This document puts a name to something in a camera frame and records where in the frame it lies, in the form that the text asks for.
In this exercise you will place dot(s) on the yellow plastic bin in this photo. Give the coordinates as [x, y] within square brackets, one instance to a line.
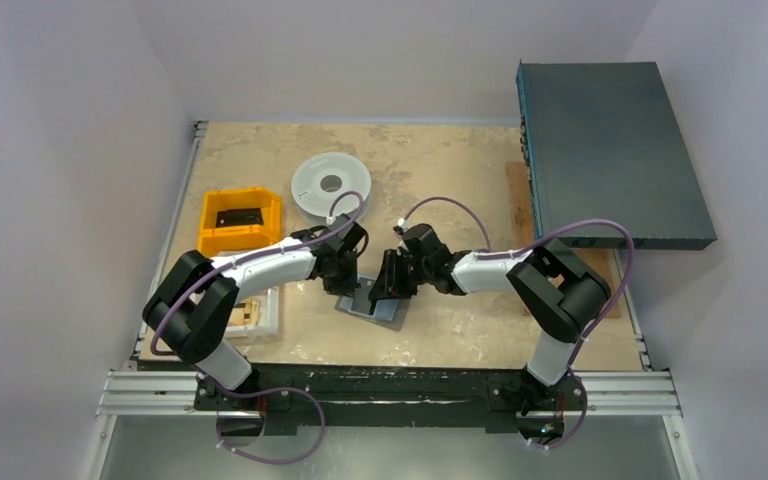
[212, 241]

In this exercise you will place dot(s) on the wooden block in bin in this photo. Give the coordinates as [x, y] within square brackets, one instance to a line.
[245, 314]

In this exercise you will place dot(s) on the brown wooden board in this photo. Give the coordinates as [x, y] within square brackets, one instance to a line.
[517, 175]

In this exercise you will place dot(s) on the white filament spool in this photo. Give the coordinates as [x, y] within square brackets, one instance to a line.
[331, 179]

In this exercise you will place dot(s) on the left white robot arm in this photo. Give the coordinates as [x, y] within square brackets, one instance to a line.
[191, 308]

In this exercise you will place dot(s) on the clear plastic bin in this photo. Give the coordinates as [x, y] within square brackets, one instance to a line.
[270, 320]

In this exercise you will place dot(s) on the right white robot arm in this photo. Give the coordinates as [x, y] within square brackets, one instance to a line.
[562, 292]

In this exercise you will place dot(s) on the black item in bin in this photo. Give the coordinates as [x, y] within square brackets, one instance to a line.
[239, 217]

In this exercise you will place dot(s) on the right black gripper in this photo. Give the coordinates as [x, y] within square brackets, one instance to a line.
[393, 279]

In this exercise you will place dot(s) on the grey card holder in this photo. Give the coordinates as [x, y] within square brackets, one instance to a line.
[388, 313]

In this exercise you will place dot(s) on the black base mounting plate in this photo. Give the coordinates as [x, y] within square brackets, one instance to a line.
[542, 428]

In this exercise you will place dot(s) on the dark grey network switch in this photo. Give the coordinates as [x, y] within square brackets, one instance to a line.
[601, 140]

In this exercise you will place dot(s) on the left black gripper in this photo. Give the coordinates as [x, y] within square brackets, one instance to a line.
[341, 278]

